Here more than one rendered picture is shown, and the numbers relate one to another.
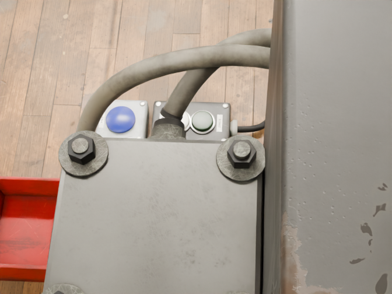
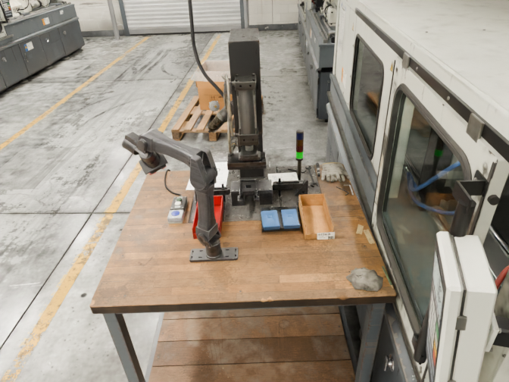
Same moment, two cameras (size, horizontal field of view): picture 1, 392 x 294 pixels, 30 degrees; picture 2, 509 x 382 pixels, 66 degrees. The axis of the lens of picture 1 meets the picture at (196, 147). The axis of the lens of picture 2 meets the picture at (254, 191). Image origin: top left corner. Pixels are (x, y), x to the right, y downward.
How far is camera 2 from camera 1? 166 cm
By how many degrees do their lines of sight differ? 64
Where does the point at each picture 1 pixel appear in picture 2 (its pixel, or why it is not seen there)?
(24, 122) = (169, 238)
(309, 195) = (253, 40)
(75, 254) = (248, 80)
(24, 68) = (148, 241)
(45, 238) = not seen: hidden behind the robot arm
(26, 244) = not seen: hidden behind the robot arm
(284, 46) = (243, 41)
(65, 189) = (241, 82)
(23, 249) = not seen: hidden behind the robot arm
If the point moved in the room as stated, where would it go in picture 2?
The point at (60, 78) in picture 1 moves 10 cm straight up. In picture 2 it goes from (154, 233) to (150, 215)
